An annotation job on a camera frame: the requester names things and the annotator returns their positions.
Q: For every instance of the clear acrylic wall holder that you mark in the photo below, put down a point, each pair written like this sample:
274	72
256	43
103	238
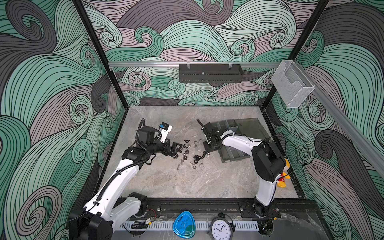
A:
292	83

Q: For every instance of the aluminium wall rail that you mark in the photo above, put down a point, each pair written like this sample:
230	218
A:
166	64

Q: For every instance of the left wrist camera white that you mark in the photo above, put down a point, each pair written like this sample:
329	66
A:
164	129

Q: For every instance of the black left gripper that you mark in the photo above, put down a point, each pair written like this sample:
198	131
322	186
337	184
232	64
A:
171	152

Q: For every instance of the black hex bolt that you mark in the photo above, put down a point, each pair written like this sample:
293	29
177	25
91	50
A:
205	154

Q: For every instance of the black wall shelf tray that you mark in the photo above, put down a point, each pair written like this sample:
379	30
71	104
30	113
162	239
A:
210	74

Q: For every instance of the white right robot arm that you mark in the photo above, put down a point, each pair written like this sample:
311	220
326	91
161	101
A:
269	163

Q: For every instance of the yellow red plush toy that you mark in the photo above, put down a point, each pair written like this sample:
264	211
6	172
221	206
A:
284	176

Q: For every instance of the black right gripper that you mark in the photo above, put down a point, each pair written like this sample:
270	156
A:
206	147

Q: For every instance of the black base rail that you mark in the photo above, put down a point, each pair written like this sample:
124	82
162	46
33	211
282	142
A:
244	207

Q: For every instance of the small analog alarm clock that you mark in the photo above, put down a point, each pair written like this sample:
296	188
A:
222	227

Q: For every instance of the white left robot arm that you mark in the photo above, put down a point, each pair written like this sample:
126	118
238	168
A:
100	217

